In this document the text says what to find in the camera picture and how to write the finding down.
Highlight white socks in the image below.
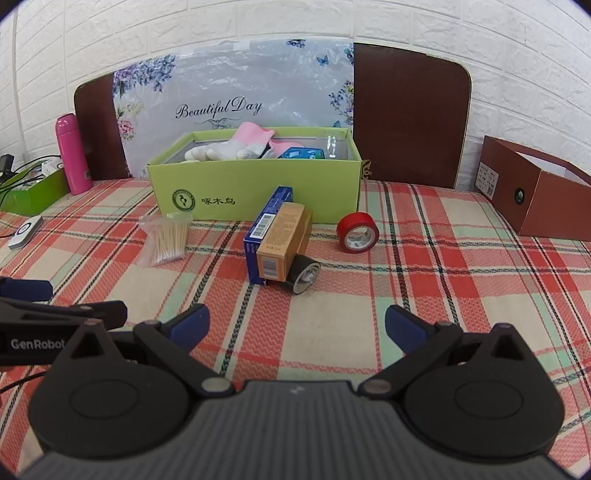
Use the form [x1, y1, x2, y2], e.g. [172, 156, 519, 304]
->
[184, 140, 271, 162]

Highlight red tape roll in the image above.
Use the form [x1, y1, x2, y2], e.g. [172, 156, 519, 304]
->
[336, 212, 379, 254]

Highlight green cardboard box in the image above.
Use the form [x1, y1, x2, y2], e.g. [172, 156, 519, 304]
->
[146, 127, 362, 225]

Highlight brown shoe box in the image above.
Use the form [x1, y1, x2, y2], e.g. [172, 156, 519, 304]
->
[474, 135, 591, 241]

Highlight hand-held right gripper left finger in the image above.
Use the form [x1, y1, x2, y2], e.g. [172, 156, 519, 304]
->
[50, 304, 232, 401]

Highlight black cable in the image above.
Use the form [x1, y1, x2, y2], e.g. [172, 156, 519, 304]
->
[0, 374, 45, 394]

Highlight pink thermos bottle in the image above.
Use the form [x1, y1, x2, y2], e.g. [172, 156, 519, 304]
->
[55, 113, 94, 195]

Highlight small green box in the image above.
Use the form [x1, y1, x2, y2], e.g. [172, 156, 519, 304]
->
[0, 166, 71, 217]

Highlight white oval remote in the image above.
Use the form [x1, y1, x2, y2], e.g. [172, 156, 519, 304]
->
[8, 215, 44, 250]

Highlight plaid blanket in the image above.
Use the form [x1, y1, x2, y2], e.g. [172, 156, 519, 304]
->
[0, 178, 591, 468]

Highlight blue packet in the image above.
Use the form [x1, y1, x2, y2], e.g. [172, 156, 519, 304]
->
[280, 147, 326, 161]

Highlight brown headboard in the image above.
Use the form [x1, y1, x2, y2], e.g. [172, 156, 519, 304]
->
[74, 42, 472, 190]

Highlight floral plastic bag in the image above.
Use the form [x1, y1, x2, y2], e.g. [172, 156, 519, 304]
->
[112, 38, 356, 179]

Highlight bag of cotton swabs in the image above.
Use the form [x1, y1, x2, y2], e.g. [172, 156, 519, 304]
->
[137, 212, 194, 269]

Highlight black tape roll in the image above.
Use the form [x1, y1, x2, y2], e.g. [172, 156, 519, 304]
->
[284, 253, 322, 295]

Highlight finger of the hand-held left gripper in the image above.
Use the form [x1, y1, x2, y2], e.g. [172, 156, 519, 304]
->
[0, 298, 129, 331]
[0, 276, 53, 302]

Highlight blue carton box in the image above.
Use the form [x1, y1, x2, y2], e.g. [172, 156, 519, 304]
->
[243, 186, 295, 285]

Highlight pink cloth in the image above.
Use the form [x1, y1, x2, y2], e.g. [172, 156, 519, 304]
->
[231, 122, 305, 160]

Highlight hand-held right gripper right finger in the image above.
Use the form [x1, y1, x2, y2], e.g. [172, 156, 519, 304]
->
[361, 304, 542, 400]

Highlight orange carton box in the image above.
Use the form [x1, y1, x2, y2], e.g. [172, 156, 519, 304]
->
[255, 202, 314, 286]

